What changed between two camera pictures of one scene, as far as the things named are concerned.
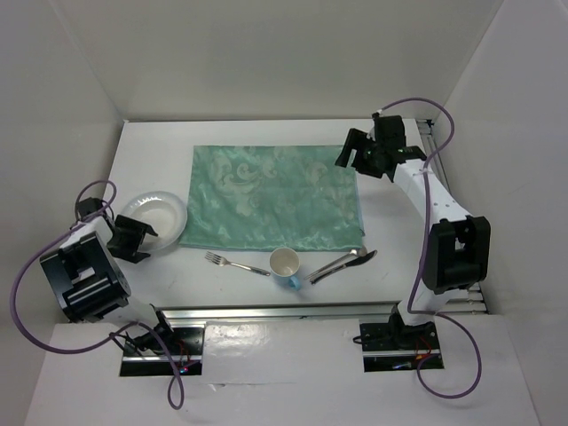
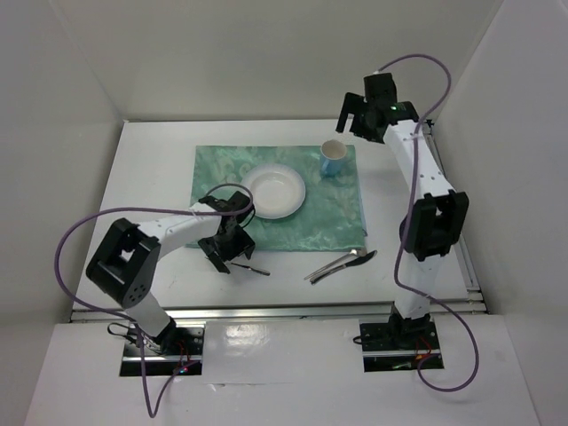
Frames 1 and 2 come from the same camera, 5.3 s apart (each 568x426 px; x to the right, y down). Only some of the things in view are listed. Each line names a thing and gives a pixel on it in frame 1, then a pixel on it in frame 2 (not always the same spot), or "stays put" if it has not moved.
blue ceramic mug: (284, 264) -> (332, 156)
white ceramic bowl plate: (163, 212) -> (277, 191)
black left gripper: (137, 230) -> (243, 243)
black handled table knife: (362, 259) stays put
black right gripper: (355, 139) -> (352, 104)
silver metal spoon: (360, 251) stays put
